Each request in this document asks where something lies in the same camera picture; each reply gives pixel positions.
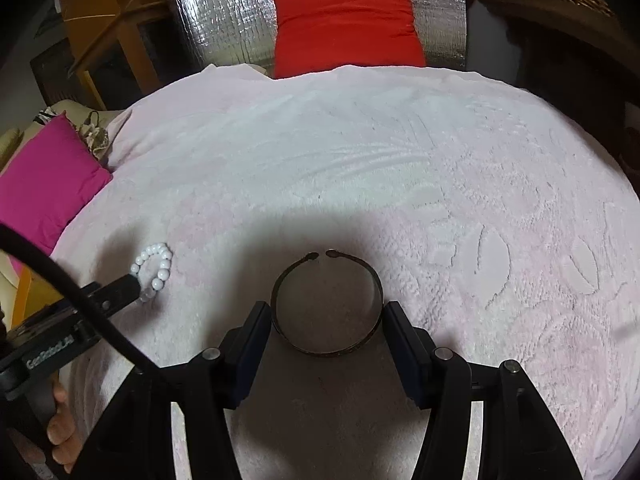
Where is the orange wooden pillar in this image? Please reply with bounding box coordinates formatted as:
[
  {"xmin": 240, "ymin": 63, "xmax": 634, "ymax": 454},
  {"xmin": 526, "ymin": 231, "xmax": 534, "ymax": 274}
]
[{"xmin": 60, "ymin": 0, "xmax": 170, "ymax": 72}]

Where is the silver metal cuff bangle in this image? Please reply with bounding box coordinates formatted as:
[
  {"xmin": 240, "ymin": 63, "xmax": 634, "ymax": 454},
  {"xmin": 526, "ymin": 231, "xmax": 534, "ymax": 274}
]
[{"xmin": 270, "ymin": 249, "xmax": 384, "ymax": 359}]

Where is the magenta pillow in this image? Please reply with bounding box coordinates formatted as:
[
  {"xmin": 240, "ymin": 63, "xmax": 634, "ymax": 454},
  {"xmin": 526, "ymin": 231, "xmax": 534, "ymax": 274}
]
[{"xmin": 1, "ymin": 115, "xmax": 112, "ymax": 255}]

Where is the orange cardboard tray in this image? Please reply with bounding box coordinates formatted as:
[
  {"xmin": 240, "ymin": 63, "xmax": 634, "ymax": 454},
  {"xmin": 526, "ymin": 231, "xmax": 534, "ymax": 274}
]
[{"xmin": 11, "ymin": 266, "xmax": 48, "ymax": 328}]

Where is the small red pillow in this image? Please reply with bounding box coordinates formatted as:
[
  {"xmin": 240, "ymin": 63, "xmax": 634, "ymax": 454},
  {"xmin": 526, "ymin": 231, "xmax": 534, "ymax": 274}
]
[{"xmin": 273, "ymin": 0, "xmax": 426, "ymax": 79}]

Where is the silver foil insulation panel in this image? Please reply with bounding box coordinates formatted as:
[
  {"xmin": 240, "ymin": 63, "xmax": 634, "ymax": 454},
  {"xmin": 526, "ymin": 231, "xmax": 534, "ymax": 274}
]
[{"xmin": 172, "ymin": 0, "xmax": 466, "ymax": 70}]

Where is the person's left hand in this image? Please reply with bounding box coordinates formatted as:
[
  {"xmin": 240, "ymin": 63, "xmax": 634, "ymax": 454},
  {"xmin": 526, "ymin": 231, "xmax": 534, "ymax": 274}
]
[{"xmin": 47, "ymin": 382, "xmax": 81, "ymax": 474}]

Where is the pink white bed blanket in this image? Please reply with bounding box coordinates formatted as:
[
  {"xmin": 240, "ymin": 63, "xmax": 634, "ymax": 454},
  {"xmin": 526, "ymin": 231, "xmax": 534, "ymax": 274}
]
[{"xmin": 53, "ymin": 66, "xmax": 639, "ymax": 479}]

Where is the black cable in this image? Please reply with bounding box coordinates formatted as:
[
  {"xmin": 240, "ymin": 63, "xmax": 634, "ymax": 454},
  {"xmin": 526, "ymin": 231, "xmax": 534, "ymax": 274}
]
[{"xmin": 0, "ymin": 222, "xmax": 158, "ymax": 373}]

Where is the floral patterned cloth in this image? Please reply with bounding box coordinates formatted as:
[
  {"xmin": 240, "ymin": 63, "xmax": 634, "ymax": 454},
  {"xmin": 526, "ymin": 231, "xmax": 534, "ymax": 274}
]
[{"xmin": 76, "ymin": 110, "xmax": 111, "ymax": 160}]

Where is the white bead bracelet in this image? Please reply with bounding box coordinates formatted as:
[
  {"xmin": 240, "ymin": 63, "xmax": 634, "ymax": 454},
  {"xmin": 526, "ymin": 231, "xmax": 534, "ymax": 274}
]
[{"xmin": 129, "ymin": 242, "xmax": 174, "ymax": 304}]

